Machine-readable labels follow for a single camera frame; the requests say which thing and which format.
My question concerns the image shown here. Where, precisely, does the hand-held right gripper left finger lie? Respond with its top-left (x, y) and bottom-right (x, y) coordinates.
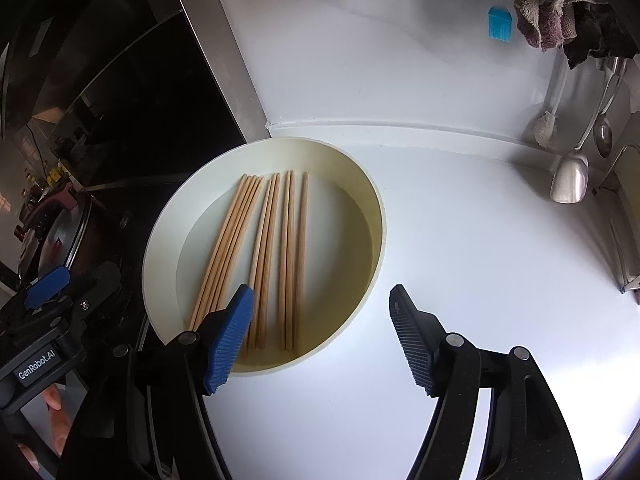
top-left (65, 284), bottom-right (256, 480)

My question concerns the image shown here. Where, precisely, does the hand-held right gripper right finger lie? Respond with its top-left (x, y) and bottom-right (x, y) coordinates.
top-left (389, 284), bottom-right (583, 480)

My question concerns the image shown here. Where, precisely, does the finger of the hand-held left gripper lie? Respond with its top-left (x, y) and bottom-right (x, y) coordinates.
top-left (47, 260), bottom-right (125, 341)
top-left (0, 266), bottom-right (72, 341)

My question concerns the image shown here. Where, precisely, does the row of wooden chopsticks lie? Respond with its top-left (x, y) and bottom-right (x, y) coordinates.
top-left (187, 170), bottom-right (310, 353)

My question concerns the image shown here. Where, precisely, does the white round basin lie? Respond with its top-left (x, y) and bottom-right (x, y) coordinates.
top-left (141, 136), bottom-right (387, 375)

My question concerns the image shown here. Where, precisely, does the person's left hand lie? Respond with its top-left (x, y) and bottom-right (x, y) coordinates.
top-left (15, 384), bottom-right (76, 466)

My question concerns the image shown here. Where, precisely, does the metal spatula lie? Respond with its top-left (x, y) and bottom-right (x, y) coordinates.
top-left (550, 60), bottom-right (626, 204)

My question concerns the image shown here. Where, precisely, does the metal cutting board rack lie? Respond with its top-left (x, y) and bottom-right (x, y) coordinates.
top-left (597, 145), bottom-right (640, 306)

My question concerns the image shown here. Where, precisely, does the white dish brush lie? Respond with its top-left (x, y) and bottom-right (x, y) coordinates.
top-left (533, 55), bottom-right (571, 147)

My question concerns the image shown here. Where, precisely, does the metal ladle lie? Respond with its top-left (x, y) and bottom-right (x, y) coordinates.
top-left (594, 67), bottom-right (626, 157)

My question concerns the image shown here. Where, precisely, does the dark rag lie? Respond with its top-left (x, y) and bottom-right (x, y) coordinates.
top-left (562, 2), bottom-right (640, 70)

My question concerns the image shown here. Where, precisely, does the brown grey rag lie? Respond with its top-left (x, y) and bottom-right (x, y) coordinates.
top-left (494, 0), bottom-right (601, 52)

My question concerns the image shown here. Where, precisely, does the blue plastic wall hook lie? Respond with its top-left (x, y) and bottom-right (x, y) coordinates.
top-left (487, 6), bottom-right (512, 42)

